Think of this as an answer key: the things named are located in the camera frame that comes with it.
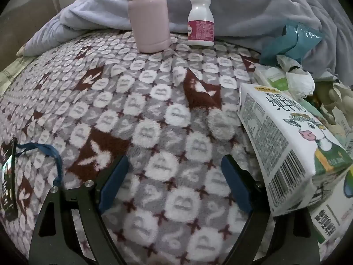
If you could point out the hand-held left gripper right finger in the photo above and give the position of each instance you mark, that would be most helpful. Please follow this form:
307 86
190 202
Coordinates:
237 185

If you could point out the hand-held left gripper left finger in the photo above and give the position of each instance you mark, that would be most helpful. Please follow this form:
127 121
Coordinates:
114 182

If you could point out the cow print milk carton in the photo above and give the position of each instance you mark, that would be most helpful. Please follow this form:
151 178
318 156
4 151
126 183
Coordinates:
275 143

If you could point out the printed blanket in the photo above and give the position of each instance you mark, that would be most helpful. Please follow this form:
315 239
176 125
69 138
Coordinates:
165 116

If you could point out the pink insulated bottle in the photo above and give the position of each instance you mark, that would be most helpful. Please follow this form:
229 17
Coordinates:
149 19

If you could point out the blue snack packet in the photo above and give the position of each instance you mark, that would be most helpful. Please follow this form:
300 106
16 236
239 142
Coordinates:
289 44

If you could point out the crumpled white tissue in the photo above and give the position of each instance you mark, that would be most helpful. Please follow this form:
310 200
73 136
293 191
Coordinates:
300 84

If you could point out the white pill bottle pink label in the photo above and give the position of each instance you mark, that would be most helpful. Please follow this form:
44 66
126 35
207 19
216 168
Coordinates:
200 19

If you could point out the green white tissue packet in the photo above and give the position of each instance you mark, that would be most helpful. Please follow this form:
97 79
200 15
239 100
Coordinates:
271 76

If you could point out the grey blue duvet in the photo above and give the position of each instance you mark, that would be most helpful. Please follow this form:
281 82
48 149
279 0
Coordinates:
248 5

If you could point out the green plaid sheet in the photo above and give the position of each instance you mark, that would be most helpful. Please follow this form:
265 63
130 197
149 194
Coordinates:
11 74

